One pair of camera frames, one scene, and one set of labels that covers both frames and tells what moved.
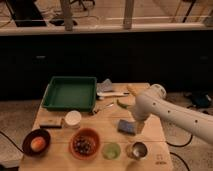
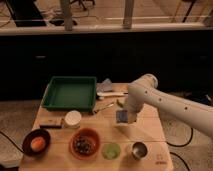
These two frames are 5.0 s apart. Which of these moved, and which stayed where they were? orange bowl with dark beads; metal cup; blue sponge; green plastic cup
Moved: blue sponge
Stayed: orange bowl with dark beads; green plastic cup; metal cup
